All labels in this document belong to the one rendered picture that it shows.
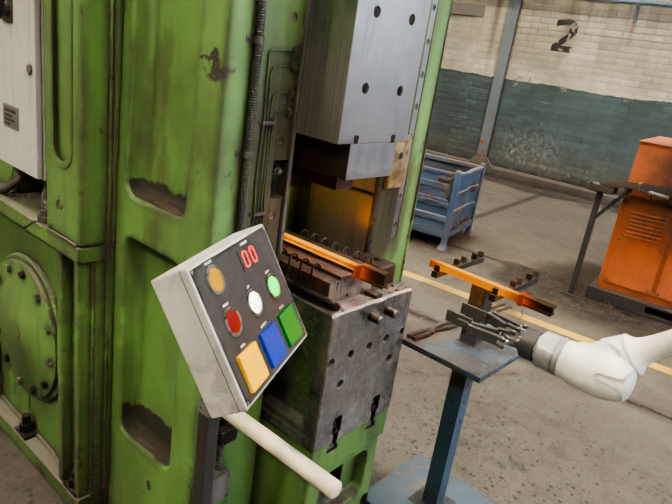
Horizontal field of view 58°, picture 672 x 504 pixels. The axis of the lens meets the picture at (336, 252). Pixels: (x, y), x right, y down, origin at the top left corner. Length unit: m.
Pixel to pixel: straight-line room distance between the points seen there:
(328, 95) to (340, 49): 0.11
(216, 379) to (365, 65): 0.84
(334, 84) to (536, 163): 7.99
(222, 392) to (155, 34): 0.99
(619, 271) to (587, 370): 3.70
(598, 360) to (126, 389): 1.39
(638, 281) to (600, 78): 4.59
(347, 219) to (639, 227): 3.30
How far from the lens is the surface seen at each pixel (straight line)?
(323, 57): 1.56
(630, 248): 5.06
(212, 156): 1.46
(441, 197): 5.43
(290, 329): 1.32
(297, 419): 1.89
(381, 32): 1.58
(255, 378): 1.16
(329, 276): 1.71
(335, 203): 2.07
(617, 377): 1.43
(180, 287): 1.09
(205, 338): 1.10
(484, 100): 9.68
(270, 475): 2.07
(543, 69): 9.40
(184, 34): 1.64
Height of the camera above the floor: 1.60
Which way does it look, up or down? 19 degrees down
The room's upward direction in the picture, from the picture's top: 9 degrees clockwise
